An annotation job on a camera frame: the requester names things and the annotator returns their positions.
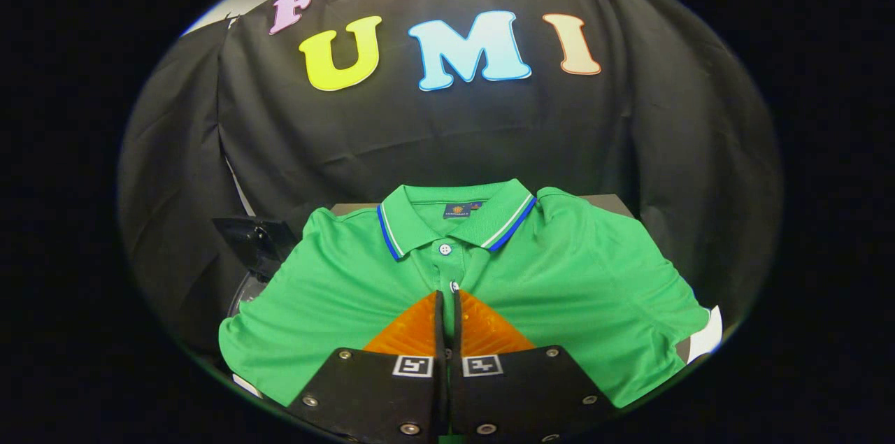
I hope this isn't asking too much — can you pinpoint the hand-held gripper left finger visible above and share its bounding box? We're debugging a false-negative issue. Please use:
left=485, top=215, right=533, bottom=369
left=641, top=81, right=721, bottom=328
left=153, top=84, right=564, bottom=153
left=287, top=290, right=448, bottom=444

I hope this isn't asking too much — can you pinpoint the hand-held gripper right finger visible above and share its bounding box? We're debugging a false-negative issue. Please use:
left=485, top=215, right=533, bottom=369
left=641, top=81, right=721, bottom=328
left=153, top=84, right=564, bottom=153
left=447, top=289, right=616, bottom=444

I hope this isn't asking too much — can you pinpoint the green polo shirt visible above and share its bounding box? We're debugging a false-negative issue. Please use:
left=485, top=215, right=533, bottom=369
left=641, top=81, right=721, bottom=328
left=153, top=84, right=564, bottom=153
left=218, top=178, right=711, bottom=408

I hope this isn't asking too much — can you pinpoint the white sheet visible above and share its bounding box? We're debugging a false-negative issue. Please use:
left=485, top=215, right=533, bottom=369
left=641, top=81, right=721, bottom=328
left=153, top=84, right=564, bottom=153
left=689, top=306, right=723, bottom=364

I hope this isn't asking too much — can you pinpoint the beige cabinet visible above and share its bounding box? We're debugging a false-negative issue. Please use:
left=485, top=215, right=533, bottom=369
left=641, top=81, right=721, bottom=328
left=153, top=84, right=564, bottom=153
left=329, top=194, right=693, bottom=364

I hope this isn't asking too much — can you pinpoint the black backdrop cloth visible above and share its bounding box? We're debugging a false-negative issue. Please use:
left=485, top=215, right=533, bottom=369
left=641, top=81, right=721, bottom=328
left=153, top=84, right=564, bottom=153
left=117, top=0, right=784, bottom=354

